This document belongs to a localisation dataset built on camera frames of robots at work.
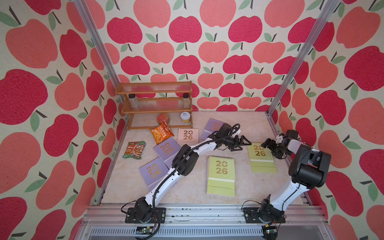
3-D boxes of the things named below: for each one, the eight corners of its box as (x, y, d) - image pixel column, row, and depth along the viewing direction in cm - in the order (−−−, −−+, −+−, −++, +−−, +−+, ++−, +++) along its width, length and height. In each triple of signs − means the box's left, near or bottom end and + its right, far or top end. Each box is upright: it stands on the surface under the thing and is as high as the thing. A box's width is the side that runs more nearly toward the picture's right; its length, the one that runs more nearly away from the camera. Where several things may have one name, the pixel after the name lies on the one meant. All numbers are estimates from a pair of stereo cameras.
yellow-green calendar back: (206, 193, 83) (207, 191, 79) (208, 159, 96) (209, 155, 92) (234, 197, 81) (236, 194, 77) (232, 162, 95) (234, 158, 91)
